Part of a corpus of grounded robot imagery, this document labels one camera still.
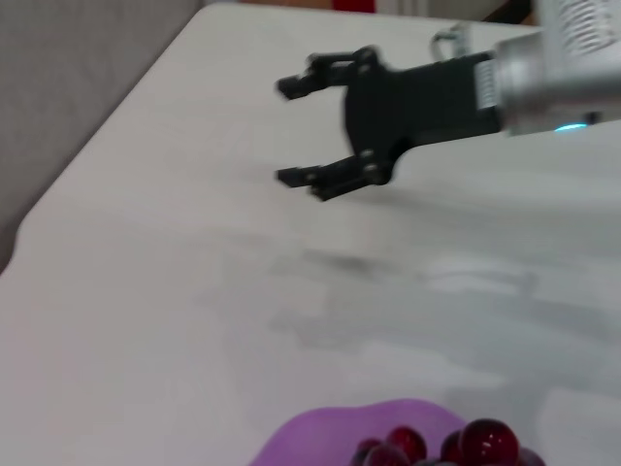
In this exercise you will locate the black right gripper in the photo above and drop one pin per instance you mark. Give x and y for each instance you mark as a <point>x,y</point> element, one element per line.
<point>422,107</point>

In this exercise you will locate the brown wooden background furniture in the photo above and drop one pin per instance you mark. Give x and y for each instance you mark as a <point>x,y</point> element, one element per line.
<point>526,12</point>

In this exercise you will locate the red background object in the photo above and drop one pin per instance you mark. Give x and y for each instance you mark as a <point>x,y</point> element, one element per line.
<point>354,4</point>

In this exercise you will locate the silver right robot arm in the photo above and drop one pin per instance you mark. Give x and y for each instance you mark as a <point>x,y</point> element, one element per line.
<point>558,73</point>

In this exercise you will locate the dark red grape bunch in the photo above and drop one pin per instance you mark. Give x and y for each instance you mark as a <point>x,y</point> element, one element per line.
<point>487,439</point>

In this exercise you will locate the purple wavy plastic plate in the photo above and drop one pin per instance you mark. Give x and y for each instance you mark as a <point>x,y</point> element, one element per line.
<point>315,437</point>

